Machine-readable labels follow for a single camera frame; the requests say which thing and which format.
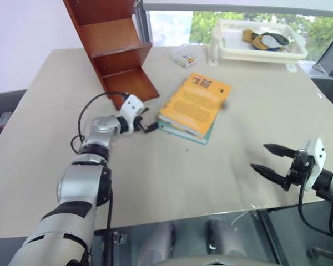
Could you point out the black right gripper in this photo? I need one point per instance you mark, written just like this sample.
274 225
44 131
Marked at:
298 169

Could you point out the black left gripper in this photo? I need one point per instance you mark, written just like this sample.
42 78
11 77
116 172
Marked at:
138 124

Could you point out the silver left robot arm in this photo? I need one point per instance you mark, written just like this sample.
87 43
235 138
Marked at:
80 183

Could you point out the orange book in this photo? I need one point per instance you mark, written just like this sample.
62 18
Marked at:
195 104

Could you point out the teal book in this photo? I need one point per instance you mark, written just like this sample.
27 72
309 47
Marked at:
208 137

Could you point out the brown wooden bookshelf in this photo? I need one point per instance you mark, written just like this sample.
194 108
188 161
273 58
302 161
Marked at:
119 41

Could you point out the small clear plastic box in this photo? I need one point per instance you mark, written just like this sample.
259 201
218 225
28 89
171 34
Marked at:
186 56

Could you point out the white plastic basket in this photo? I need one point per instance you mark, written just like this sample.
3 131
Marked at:
236 47

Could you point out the items inside basket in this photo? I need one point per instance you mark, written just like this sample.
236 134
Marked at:
274 40

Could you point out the small metal latch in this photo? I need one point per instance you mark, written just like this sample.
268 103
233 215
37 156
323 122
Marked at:
120 237

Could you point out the yellow fabric glove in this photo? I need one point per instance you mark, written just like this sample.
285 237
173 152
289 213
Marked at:
249 37

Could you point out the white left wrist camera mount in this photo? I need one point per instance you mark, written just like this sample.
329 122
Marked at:
130 108

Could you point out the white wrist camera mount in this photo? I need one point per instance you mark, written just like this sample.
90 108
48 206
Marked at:
130 108
317 155

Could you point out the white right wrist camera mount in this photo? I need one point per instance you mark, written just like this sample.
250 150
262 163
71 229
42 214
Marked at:
317 155

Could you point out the grey aluminium window post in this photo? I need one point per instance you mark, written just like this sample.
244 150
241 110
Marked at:
143 19

